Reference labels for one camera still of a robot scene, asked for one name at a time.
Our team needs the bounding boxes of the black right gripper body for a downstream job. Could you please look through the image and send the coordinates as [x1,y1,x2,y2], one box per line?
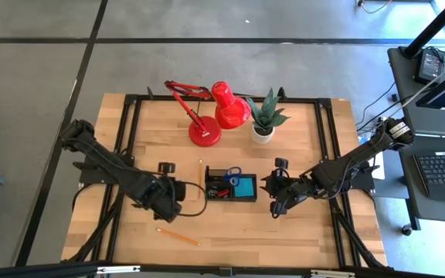
[270,157,308,219]

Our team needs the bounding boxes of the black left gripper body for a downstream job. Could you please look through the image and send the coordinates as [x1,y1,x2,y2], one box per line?
[141,161,188,224]

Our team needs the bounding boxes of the blue sticky note pad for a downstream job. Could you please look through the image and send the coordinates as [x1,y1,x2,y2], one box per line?
[233,176,256,199]

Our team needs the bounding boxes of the orange pencil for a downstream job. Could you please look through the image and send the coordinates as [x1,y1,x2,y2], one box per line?
[155,227,203,247]
[198,158,204,201]

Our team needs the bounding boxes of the blue-handled scissors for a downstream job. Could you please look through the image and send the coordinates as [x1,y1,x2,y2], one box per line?
[223,166,243,188]

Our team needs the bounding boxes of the black mesh desk organizer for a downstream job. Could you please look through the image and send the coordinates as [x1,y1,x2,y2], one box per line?
[204,164,258,203]

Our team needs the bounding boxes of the snake plant in white pot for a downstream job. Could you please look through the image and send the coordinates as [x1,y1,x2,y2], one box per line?
[244,87,291,145]

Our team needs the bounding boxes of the red desk lamp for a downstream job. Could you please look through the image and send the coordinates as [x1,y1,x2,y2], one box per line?
[163,80,253,147]

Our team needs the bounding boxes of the black front crossbar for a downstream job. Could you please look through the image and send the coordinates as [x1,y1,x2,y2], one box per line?
[0,261,445,278]

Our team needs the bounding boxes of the black laptop keyboard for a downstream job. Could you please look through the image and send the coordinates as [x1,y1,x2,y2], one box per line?
[413,151,445,205]

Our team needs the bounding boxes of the grey desk with monitor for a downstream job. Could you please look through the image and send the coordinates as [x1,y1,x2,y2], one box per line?
[386,45,445,137]

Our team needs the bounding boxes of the black power brick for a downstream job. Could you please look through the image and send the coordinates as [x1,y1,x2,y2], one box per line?
[416,48,445,84]

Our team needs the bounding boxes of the black diagonal pole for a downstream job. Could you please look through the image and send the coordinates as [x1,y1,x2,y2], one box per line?
[402,0,445,59]

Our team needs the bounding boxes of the black aluminium table frame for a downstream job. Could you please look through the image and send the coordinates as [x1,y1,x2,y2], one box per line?
[60,86,389,271]

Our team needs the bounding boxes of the silver bracket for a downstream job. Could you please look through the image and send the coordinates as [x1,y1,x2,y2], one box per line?
[310,270,357,278]
[97,265,141,275]

